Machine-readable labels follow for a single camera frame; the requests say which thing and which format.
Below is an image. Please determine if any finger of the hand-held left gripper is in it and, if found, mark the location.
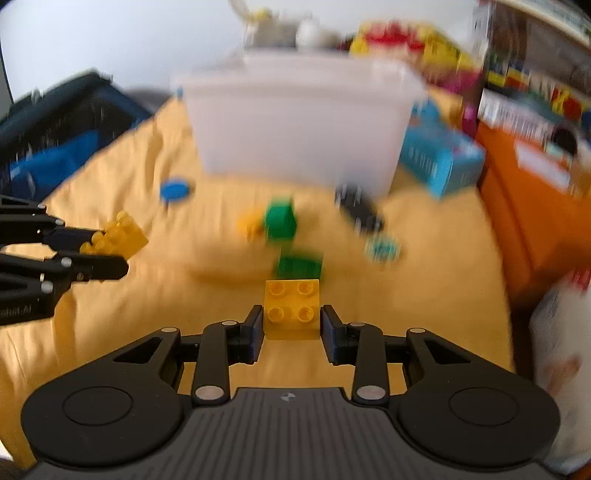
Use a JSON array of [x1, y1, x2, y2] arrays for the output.
[[0, 253, 131, 301], [0, 196, 106, 253]]

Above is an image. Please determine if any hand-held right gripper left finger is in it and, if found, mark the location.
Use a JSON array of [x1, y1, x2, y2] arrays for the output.
[[113, 305, 265, 408]]

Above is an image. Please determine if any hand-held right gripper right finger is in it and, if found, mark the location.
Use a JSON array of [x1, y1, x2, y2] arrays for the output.
[[322, 305, 497, 408]]

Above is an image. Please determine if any long yellow building brick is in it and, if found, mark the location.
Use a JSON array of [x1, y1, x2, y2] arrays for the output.
[[79, 211, 149, 261]]

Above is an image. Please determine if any square yellow building brick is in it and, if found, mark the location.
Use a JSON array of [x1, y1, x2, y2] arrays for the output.
[[262, 278, 322, 341]]

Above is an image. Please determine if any black toy car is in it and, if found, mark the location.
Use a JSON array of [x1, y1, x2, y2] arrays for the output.
[[335, 184, 386, 236]]

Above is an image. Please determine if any white plastic storage bin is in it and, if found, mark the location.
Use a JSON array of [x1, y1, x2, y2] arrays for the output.
[[173, 48, 430, 199]]

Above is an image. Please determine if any green building brick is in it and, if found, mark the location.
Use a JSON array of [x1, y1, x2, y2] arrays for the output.
[[263, 196, 298, 243], [274, 251, 325, 282]]

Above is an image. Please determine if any black mesh basket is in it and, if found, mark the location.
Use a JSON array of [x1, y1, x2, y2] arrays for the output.
[[0, 69, 155, 204]]

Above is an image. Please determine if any yellow blanket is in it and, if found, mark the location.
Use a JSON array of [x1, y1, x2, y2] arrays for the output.
[[0, 88, 515, 467]]

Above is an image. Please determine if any teal patterned round token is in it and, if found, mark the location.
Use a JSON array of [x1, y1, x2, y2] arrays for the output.
[[365, 233, 402, 264]]

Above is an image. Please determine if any blue round disc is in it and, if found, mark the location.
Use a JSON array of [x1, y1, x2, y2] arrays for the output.
[[159, 178, 192, 204]]

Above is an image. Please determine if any small yellow building brick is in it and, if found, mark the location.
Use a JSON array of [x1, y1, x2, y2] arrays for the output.
[[238, 208, 269, 243]]

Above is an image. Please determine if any teal cardboard box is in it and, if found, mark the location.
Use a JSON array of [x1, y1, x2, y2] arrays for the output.
[[398, 99, 486, 200]]

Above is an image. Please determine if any white paper bag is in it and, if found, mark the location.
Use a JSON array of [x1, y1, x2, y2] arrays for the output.
[[529, 268, 591, 476]]

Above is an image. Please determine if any pink package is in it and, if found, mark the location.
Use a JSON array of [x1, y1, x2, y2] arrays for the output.
[[443, 69, 481, 134]]

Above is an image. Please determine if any white plush toy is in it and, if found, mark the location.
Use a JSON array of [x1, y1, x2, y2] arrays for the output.
[[231, 0, 342, 51]]

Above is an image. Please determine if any yellow toy bag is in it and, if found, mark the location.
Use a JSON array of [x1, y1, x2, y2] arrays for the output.
[[348, 21, 476, 88]]

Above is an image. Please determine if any cluttered bookshelf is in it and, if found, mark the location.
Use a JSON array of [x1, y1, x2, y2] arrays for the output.
[[471, 0, 591, 199]]

